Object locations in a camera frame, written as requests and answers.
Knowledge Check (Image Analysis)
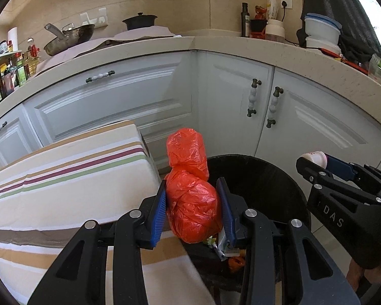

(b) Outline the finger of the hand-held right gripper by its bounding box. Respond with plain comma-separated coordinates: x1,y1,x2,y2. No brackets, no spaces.
325,153,381,198
296,157,381,206

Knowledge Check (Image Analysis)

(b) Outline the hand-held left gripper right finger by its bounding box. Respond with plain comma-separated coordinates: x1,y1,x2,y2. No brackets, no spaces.
216,177,362,305

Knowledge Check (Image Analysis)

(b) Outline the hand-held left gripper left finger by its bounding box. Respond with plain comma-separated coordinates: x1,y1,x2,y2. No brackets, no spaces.
27,179,168,305

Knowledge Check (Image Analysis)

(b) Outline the small white bottle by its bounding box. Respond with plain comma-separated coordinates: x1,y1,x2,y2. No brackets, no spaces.
300,151,327,168

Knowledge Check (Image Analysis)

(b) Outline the red plastic bag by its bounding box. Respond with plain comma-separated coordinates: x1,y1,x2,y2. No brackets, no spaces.
165,128,223,245

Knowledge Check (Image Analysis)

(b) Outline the white green black packet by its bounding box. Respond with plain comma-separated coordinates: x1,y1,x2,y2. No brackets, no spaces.
205,230,242,261

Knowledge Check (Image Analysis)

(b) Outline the black trash bin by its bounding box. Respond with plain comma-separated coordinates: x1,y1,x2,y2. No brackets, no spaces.
181,154,312,305

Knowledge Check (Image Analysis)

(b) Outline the small orange plastic bag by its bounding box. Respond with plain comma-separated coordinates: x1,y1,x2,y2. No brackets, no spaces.
227,257,246,274

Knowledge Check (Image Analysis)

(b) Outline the person's right hand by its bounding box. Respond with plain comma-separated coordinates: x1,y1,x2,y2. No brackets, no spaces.
347,257,372,291

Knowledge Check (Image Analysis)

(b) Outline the clear plastic packet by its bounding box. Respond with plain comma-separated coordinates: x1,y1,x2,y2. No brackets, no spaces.
367,54,381,81

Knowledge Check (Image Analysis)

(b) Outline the red flat item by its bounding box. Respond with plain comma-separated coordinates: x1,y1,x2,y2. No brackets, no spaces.
319,47,343,58

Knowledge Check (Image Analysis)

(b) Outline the white plastic bowl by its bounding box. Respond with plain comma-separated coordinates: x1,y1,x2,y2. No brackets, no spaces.
306,36,341,53

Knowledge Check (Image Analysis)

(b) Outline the wide white cabinet door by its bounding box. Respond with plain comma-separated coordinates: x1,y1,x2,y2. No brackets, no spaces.
22,52,197,172

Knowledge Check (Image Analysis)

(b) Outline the white jar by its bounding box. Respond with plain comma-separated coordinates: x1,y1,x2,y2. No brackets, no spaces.
265,19,286,43

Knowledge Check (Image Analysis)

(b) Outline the black cup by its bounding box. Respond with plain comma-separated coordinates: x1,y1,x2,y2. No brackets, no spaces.
249,19,268,33

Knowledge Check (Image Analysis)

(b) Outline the tall dark glass bottle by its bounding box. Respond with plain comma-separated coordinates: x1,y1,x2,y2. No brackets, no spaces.
240,3,251,38

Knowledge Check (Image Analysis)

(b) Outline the beige kitchen countertop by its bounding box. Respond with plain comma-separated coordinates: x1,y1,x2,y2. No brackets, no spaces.
0,27,381,134

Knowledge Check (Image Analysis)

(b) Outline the white yellow packet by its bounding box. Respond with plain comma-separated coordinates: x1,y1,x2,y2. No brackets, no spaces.
267,0,279,20

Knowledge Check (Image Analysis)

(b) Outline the narrow white cabinet door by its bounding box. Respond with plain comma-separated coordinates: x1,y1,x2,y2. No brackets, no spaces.
0,105,39,178

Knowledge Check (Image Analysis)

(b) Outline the white stove cover cloth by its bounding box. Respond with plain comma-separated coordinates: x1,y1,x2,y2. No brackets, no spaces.
35,25,181,73

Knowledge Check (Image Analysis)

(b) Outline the black clay pot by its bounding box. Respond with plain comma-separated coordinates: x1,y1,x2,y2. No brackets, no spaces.
122,12,158,32

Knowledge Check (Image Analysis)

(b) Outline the metal wok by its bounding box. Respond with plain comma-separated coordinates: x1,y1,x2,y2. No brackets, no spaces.
44,23,96,57

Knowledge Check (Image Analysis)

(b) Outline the group of condiment bottles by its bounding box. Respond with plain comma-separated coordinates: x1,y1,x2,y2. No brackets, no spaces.
0,36,42,112

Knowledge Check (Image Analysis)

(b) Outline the white spice shelf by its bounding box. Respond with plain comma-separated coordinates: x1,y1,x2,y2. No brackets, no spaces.
0,50,23,80

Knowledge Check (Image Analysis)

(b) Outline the paper towel roll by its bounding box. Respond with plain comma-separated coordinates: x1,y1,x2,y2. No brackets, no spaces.
7,27,19,53

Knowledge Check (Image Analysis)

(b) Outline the black cable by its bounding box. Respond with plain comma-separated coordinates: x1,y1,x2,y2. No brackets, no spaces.
282,6,307,48

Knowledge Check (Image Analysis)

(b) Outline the white wall rack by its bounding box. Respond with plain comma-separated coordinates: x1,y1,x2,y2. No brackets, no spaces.
80,6,108,27

